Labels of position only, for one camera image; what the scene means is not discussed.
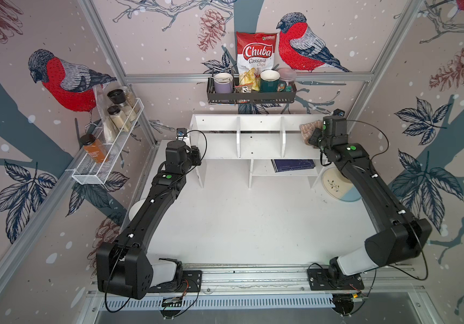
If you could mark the red Chuba chips bag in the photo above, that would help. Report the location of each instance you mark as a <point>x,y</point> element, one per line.
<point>255,51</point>

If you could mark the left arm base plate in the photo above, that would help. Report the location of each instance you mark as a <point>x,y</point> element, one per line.
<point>187,281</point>

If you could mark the white wire wall rack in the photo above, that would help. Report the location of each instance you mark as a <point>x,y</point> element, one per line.
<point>87,170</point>

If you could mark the orange spice jar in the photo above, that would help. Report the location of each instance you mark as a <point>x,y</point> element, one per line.
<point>94,148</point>

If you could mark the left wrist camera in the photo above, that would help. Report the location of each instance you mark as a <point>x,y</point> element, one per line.
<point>181,133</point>

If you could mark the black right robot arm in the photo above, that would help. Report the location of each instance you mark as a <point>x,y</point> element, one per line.
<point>400,235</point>

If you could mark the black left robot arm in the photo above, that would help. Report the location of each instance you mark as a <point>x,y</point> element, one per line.
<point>123,267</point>

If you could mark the white bowl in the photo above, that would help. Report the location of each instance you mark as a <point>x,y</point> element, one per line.
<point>135,209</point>

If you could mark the cream and blue plate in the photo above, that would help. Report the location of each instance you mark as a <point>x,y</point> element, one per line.
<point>338,186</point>

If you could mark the pink lidded jar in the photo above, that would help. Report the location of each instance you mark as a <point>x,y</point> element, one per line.
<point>287,77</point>

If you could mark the lilac mug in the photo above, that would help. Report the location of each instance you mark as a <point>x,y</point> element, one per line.
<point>223,83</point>

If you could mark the black wall basket shelf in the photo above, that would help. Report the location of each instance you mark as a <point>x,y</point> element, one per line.
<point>254,97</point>

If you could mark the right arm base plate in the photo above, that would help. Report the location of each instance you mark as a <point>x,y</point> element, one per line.
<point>333,279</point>

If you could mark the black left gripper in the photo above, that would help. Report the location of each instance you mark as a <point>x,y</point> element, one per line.
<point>196,153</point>

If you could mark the dark blue book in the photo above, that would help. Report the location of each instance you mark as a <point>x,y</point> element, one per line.
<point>283,165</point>

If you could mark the aluminium mounting rail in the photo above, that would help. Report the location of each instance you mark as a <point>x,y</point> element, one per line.
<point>215,279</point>

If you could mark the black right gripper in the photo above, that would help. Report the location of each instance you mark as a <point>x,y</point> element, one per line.
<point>313,138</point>

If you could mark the black lid spice jar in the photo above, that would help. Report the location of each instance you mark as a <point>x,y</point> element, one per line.
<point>118,97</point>
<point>119,118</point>

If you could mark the green mug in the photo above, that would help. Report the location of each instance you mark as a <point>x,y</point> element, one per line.
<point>270,82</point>

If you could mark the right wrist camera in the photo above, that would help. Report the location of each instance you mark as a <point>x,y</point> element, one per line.
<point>339,112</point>

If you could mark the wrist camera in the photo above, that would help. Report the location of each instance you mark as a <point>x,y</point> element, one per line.
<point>339,112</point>
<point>181,133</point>

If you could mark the clear plastic bag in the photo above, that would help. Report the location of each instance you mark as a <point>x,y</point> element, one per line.
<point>109,131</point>

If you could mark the white wooden bookshelf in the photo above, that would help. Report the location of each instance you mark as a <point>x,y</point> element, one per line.
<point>256,139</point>

